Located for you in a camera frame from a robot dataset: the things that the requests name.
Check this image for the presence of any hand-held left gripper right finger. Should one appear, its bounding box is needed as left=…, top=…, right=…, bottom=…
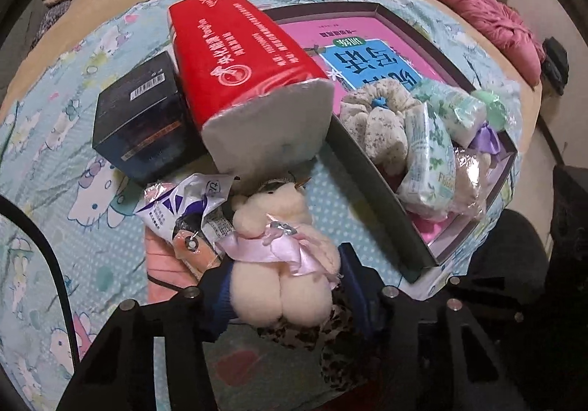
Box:
left=337, top=243, right=510, bottom=411

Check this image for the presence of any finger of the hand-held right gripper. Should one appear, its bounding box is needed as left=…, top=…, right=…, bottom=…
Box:
left=448, top=275, right=527, bottom=329

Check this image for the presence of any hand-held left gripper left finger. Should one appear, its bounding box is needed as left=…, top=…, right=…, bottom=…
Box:
left=55, top=264, right=235, bottom=411

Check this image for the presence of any cream plush bear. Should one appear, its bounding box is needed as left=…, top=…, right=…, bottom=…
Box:
left=216, top=181, right=343, bottom=329

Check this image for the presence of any green patterned tissue packet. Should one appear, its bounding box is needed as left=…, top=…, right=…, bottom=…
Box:
left=413, top=84, right=488, bottom=148
left=397, top=101, right=458, bottom=221

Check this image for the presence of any cardboard box with pink inside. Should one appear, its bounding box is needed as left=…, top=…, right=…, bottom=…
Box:
left=262, top=2, right=520, bottom=285

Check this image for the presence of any orange packet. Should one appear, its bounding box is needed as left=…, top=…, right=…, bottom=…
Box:
left=172, top=227, right=230, bottom=283

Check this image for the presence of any leopard print scrunchie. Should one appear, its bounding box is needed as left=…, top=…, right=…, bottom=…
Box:
left=262, top=292, right=368, bottom=393

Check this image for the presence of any white and blue mask package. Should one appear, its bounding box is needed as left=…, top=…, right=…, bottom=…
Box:
left=133, top=172, right=237, bottom=256

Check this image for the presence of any plastic wrapped plush toy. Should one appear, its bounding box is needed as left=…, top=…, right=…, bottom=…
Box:
left=448, top=147, right=492, bottom=221

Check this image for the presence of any purple ribbon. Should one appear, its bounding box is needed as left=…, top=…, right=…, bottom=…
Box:
left=469, top=124, right=506, bottom=157

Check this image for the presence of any dark blue box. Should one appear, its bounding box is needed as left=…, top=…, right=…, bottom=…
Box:
left=92, top=50, right=207, bottom=184

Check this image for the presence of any cartoon cat printed blanket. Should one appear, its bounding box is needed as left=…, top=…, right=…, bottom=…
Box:
left=0, top=0, right=522, bottom=411

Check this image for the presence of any red tissue pack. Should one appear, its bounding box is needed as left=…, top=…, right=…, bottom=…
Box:
left=168, top=0, right=335, bottom=175

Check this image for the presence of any black bag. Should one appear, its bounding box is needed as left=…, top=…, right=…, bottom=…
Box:
left=539, top=37, right=570, bottom=97

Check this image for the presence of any black cable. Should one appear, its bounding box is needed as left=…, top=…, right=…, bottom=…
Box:
left=0, top=195, right=81, bottom=375

